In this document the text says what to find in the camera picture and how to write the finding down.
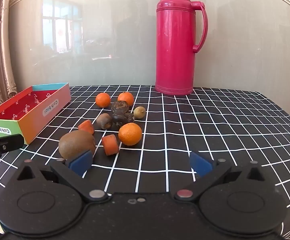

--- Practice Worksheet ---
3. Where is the small tangerine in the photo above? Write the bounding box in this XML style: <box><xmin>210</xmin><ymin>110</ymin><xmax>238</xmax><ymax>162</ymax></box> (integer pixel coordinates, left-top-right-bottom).
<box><xmin>96</xmin><ymin>92</ymin><xmax>111</xmax><ymax>108</ymax></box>
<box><xmin>117</xmin><ymin>92</ymin><xmax>135</xmax><ymax>106</ymax></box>

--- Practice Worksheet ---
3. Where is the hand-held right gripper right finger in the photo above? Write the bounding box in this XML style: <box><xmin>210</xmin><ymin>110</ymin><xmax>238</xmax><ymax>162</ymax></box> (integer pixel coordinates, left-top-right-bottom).
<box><xmin>174</xmin><ymin>151</ymin><xmax>275</xmax><ymax>203</ymax></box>

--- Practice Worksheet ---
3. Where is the colourful cardboard box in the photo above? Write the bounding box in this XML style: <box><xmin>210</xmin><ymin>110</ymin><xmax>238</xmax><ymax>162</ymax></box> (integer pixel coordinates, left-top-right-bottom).
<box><xmin>0</xmin><ymin>82</ymin><xmax>71</xmax><ymax>145</ymax></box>

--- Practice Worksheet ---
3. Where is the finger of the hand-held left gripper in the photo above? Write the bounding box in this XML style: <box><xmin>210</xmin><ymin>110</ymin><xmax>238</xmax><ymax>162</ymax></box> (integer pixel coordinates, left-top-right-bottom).
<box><xmin>0</xmin><ymin>134</ymin><xmax>24</xmax><ymax>168</ymax></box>

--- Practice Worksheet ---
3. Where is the orange carrot piece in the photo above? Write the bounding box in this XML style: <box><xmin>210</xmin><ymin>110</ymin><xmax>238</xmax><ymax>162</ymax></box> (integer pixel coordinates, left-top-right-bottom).
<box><xmin>78</xmin><ymin>120</ymin><xmax>95</xmax><ymax>135</ymax></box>
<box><xmin>101</xmin><ymin>134</ymin><xmax>119</xmax><ymax>156</ymax></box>

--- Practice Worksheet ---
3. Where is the dark dried fruit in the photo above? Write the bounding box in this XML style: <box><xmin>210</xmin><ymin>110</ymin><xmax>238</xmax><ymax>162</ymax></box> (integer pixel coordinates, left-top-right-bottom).
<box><xmin>111</xmin><ymin>101</ymin><xmax>130</xmax><ymax>115</ymax></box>
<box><xmin>112</xmin><ymin>113</ymin><xmax>135</xmax><ymax>127</ymax></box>

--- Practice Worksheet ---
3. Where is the brown round fruit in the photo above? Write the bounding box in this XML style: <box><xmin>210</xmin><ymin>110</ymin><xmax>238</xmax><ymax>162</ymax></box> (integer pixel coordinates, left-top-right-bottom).
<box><xmin>96</xmin><ymin>113</ymin><xmax>113</xmax><ymax>130</ymax></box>

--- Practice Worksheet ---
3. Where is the brown kiwi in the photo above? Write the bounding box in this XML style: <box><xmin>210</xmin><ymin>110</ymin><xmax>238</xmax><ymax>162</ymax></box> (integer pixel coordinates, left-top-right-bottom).
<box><xmin>58</xmin><ymin>130</ymin><xmax>96</xmax><ymax>160</ymax></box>

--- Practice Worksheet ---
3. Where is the small yellow-green fruit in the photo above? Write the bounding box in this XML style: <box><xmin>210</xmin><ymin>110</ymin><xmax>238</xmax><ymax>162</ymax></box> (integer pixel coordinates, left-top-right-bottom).
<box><xmin>133</xmin><ymin>106</ymin><xmax>146</xmax><ymax>118</ymax></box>

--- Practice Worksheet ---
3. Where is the large tangerine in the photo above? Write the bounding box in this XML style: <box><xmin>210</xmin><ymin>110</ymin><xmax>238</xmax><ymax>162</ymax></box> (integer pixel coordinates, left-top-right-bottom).
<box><xmin>118</xmin><ymin>122</ymin><xmax>143</xmax><ymax>146</ymax></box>

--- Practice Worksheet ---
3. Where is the red thermos jug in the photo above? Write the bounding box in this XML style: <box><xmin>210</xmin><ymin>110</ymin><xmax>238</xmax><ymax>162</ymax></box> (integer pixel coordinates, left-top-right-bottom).
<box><xmin>155</xmin><ymin>0</ymin><xmax>208</xmax><ymax>96</ymax></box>

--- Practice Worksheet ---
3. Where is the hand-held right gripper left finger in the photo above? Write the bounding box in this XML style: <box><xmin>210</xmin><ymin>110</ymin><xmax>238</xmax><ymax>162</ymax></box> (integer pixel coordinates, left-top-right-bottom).
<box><xmin>16</xmin><ymin>150</ymin><xmax>109</xmax><ymax>204</ymax></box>

